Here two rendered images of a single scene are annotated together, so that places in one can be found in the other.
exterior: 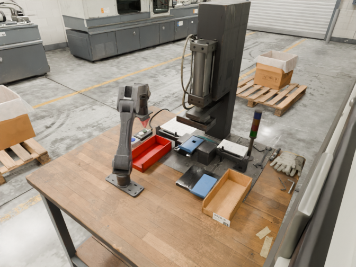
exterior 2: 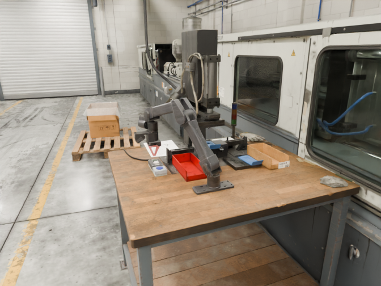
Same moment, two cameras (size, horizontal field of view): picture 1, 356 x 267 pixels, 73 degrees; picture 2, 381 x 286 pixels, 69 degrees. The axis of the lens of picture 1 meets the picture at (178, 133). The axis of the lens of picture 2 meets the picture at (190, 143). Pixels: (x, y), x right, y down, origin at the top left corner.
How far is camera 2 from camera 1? 134 cm
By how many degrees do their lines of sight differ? 51
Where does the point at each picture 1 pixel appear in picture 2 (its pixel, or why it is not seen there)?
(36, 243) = not seen: outside the picture
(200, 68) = (215, 74)
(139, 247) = (286, 196)
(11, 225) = not seen: outside the picture
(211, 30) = (208, 47)
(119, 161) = (213, 162)
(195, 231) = (285, 176)
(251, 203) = not seen: hidden behind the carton
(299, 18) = (66, 79)
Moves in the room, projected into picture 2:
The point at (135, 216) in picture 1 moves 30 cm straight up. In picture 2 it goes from (255, 191) to (259, 130)
